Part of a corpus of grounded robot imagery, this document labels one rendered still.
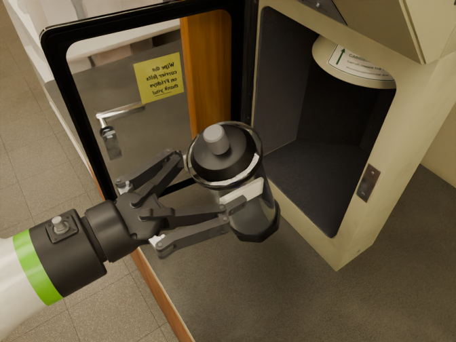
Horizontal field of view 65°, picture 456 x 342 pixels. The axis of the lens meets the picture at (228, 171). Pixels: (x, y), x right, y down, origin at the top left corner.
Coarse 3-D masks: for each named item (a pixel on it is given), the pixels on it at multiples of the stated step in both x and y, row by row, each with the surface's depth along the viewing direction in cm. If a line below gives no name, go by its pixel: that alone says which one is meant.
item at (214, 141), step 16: (208, 128) 45; (224, 128) 49; (240, 128) 48; (208, 144) 45; (224, 144) 46; (240, 144) 47; (192, 160) 48; (208, 160) 47; (224, 160) 46; (240, 160) 46; (208, 176) 46; (224, 176) 46
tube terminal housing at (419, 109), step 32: (288, 0) 50; (320, 32) 48; (352, 32) 44; (256, 64) 63; (384, 64) 42; (416, 64) 38; (448, 64) 38; (416, 96) 40; (448, 96) 45; (384, 128) 46; (416, 128) 45; (384, 160) 48; (416, 160) 54; (384, 192) 55; (352, 224) 60; (352, 256) 71
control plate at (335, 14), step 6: (300, 0) 43; (306, 0) 42; (312, 0) 40; (318, 0) 38; (324, 0) 37; (330, 0) 36; (312, 6) 42; (324, 6) 39; (330, 6) 38; (324, 12) 41; (330, 12) 39; (336, 12) 38; (336, 18) 40; (342, 18) 39
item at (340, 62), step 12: (312, 48) 56; (324, 48) 52; (336, 48) 50; (324, 60) 52; (336, 60) 50; (348, 60) 49; (360, 60) 48; (336, 72) 50; (348, 72) 49; (360, 72) 49; (372, 72) 48; (384, 72) 48; (360, 84) 49; (372, 84) 49; (384, 84) 48
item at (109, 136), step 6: (102, 132) 59; (108, 132) 59; (114, 132) 59; (108, 138) 58; (114, 138) 59; (108, 144) 59; (114, 144) 60; (108, 150) 60; (114, 150) 61; (120, 150) 62; (114, 156) 62; (120, 156) 62
